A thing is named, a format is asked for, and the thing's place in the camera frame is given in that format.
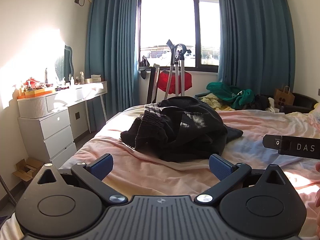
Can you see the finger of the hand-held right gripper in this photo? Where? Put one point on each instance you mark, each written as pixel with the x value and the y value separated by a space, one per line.
pixel 272 142

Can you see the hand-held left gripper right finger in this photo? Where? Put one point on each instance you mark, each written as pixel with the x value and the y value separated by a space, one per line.
pixel 221 166

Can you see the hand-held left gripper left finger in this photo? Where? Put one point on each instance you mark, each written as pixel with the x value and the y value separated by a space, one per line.
pixel 101 166

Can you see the black shiny garment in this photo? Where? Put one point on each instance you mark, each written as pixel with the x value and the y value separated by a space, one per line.
pixel 195 135

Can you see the black smocked garment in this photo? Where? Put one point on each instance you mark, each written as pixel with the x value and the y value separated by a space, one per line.
pixel 147 127

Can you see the black clothes pile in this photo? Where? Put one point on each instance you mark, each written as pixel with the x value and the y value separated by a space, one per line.
pixel 261 102

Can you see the person's right hand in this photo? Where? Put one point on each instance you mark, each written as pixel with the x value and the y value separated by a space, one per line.
pixel 318 167

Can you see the white cloth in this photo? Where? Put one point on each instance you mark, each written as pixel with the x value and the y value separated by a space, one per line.
pixel 271 108

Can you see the black armchair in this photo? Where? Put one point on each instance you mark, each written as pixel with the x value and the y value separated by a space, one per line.
pixel 302 102

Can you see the brown paper bag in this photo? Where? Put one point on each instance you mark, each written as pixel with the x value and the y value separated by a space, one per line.
pixel 283 98

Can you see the bed with pink sheet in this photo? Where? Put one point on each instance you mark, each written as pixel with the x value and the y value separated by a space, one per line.
pixel 150 175

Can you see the white drawer chest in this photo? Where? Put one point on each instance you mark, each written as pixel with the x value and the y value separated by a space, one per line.
pixel 55 135

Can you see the white vanity desk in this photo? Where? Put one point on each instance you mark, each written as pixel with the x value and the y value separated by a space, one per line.
pixel 80 110

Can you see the cream knit garment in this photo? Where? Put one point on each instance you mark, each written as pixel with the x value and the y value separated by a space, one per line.
pixel 212 101

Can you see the green garment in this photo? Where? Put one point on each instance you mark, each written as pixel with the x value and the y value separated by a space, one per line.
pixel 225 90

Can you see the cardboard box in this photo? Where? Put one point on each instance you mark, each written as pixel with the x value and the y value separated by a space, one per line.
pixel 26 170

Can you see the white desktop box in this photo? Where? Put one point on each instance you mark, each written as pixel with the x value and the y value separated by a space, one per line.
pixel 72 93

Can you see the tissue box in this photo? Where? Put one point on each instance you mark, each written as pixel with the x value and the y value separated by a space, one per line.
pixel 93 79

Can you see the clear bottle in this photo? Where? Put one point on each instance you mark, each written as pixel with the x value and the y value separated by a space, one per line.
pixel 81 78

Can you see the white ribbed storage box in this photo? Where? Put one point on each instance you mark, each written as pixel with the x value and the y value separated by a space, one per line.
pixel 32 107

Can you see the dark wooden chair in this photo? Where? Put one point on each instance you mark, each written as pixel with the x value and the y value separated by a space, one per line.
pixel 151 85

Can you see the grey metal pole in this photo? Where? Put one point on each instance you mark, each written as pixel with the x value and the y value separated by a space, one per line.
pixel 6 188

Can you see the orange box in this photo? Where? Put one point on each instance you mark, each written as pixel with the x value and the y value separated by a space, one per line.
pixel 35 93

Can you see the teal curtain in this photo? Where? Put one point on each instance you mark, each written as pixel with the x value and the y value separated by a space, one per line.
pixel 112 55
pixel 255 42

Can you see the red cloth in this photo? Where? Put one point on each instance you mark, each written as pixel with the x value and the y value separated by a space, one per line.
pixel 163 81

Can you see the rocket model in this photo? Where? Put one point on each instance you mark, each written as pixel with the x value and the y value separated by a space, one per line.
pixel 46 76

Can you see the red model building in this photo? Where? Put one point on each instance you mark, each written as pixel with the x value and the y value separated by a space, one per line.
pixel 32 83

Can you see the wavy framed mirror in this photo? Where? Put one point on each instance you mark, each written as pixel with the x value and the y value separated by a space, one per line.
pixel 67 60

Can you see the black bag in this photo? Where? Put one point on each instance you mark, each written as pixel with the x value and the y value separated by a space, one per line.
pixel 144 62

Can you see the black framed window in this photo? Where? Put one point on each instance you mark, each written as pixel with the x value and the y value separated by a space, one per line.
pixel 170 17

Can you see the black wall plug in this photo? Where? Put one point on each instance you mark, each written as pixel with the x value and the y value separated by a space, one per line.
pixel 77 0

